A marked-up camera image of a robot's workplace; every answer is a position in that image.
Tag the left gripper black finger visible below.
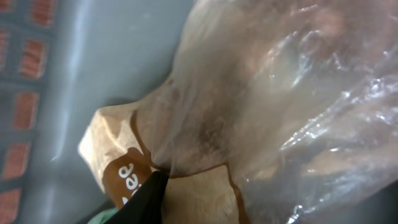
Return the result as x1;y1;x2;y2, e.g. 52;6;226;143
104;171;169;224

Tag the green white tissue pack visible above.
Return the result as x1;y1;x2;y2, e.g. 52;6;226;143
87;208;119;224

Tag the brown pastry bag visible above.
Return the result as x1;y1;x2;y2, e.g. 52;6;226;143
79;0;397;223

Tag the grey plastic basket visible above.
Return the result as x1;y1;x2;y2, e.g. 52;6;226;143
1;0;193;223

